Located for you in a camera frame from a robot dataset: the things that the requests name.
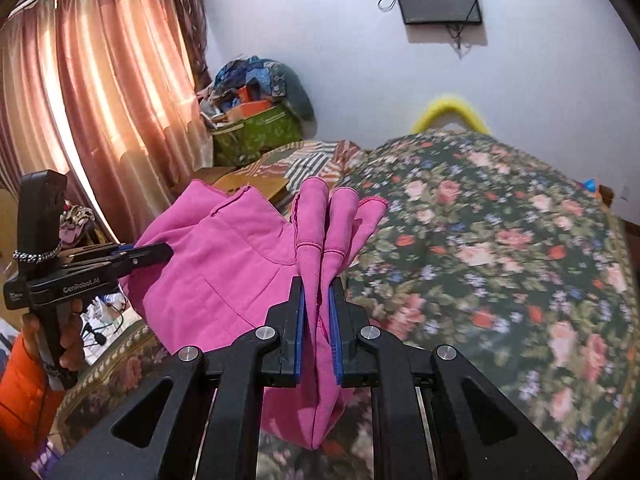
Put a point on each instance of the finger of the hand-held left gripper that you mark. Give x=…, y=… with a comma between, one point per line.
x=147, y=256
x=100, y=251

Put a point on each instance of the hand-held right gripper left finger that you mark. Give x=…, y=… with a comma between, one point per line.
x=300, y=332

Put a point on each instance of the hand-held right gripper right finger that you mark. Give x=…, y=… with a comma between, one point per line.
x=336, y=342

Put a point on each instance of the pink pants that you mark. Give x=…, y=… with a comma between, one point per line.
x=225, y=280

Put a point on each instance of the person's left hand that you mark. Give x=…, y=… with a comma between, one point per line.
x=74, y=340

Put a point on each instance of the white cloth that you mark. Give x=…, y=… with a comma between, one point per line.
x=107, y=317

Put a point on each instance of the wooden lap desk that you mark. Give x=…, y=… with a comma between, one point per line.
x=260, y=187

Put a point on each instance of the orange pink curtain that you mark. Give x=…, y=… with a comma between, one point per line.
x=100, y=85

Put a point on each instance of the floral bedspread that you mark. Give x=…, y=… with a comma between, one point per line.
x=475, y=260

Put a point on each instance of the green patterned bag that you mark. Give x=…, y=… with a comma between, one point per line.
x=260, y=132

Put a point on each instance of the striped cloth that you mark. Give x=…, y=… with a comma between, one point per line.
x=320, y=160

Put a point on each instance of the orange box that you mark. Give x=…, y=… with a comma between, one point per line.
x=255, y=100

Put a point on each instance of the pile of clothes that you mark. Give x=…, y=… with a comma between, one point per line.
x=260, y=77

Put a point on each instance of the brown curtain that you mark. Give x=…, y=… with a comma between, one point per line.
x=192, y=15

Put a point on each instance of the yellow foam arch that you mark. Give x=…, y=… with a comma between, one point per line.
x=450, y=102

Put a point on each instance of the wooden bed frame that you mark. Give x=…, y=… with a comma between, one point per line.
x=622, y=210

